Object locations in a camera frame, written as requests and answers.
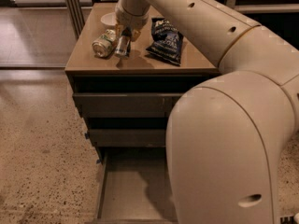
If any green white soda can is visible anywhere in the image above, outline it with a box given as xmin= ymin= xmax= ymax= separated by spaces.
xmin=92 ymin=29 xmax=117 ymax=58

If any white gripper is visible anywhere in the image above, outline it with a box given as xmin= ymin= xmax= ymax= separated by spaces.
xmin=115 ymin=5 xmax=149 ymax=42

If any power strip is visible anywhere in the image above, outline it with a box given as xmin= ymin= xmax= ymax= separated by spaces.
xmin=280 ymin=216 xmax=295 ymax=224

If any top drawer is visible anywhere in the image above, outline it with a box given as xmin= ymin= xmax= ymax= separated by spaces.
xmin=73 ymin=92 xmax=181 ymax=118

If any brown drawer cabinet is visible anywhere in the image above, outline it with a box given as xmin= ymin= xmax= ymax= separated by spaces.
xmin=64 ymin=2 xmax=221 ymax=224

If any white bowl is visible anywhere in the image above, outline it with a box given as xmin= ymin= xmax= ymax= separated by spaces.
xmin=100 ymin=12 xmax=116 ymax=29

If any blue kettle chips bag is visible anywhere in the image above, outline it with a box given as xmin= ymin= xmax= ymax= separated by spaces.
xmin=146 ymin=18 xmax=183 ymax=66

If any middle drawer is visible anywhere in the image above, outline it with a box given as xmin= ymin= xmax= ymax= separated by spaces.
xmin=89 ymin=129 xmax=165 ymax=147

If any redbull can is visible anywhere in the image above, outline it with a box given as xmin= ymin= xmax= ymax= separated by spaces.
xmin=115 ymin=28 xmax=132 ymax=58

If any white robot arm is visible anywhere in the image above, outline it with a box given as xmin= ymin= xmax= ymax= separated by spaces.
xmin=116 ymin=0 xmax=299 ymax=224

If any open bottom drawer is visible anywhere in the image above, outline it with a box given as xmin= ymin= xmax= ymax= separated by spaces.
xmin=86 ymin=147 xmax=178 ymax=224

